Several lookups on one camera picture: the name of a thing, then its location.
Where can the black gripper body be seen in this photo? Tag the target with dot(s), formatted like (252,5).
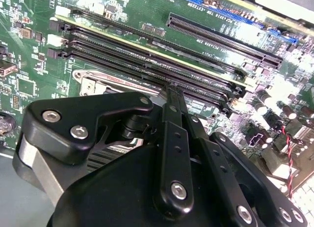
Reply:
(110,200)

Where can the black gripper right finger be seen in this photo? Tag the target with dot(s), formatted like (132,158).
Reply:
(219,160)

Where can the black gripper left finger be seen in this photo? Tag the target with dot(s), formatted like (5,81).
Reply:
(110,104)

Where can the metal socket cover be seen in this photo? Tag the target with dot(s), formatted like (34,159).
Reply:
(99,87)

